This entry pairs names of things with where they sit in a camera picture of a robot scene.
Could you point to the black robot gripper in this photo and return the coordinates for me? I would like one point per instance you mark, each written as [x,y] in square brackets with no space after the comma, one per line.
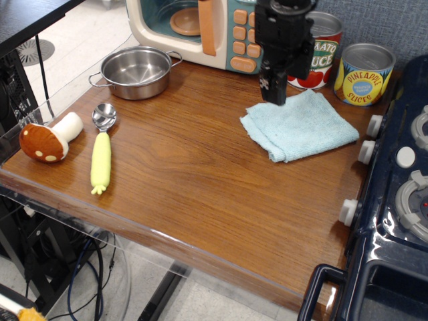
[283,31]

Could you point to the light blue towel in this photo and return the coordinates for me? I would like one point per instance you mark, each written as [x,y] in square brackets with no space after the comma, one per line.
[305,125]

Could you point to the tomato sauce can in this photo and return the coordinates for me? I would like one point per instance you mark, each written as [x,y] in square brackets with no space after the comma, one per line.
[327,31]

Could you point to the pineapple slices can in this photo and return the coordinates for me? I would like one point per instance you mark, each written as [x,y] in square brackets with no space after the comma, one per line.
[363,73]

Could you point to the toy microwave oven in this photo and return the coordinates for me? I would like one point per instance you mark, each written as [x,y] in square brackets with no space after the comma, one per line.
[217,34]

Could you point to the white stove knob upper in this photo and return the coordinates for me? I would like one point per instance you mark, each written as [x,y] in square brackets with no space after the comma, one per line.
[374,125]

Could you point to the white stove knob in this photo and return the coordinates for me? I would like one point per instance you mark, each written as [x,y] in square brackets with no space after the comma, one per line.
[347,211]
[374,125]
[366,151]

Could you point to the white stove knob middle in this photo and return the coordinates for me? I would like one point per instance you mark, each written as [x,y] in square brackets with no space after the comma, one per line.
[366,151]

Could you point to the white stove knob lower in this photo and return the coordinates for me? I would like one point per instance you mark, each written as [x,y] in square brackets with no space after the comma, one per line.
[347,211]

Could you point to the small steel pot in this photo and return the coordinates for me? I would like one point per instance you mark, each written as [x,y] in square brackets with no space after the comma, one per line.
[137,73]

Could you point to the dark blue toy stove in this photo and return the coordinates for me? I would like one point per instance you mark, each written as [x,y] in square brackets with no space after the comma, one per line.
[385,276]

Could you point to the plush brown mushroom toy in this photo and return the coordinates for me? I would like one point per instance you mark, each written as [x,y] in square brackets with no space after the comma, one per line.
[50,145]

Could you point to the round floor vent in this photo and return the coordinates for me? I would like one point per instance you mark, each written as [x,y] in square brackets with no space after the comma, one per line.
[29,51]

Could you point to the black side desk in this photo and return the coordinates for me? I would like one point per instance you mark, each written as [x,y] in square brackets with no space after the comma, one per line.
[21,21]

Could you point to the yellow fuzzy object corner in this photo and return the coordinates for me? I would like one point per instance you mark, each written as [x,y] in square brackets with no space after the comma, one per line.
[30,314]

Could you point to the scoop with yellow handle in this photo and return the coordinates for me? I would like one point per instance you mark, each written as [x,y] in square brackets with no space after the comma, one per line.
[104,117]

